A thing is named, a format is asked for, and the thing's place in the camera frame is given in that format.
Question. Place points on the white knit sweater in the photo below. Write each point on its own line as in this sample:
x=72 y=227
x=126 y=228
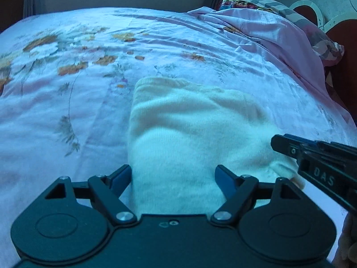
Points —
x=181 y=134

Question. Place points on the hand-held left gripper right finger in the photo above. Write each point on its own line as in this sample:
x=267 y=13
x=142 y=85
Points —
x=223 y=178

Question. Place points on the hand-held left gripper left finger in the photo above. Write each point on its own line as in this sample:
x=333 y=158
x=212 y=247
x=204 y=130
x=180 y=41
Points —
x=122 y=177

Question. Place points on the person's right hand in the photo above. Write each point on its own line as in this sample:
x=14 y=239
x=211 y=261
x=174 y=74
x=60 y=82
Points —
x=348 y=243

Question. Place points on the pink quilt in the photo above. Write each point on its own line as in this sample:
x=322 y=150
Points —
x=265 y=42

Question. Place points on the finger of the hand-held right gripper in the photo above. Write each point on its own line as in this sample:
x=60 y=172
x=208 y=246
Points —
x=287 y=145

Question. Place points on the floral embroidered bedsheet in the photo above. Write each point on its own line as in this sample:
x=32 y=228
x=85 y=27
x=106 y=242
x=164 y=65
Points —
x=69 y=111

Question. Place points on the floral patterned pillow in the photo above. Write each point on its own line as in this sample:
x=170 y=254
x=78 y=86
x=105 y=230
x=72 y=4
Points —
x=315 y=30

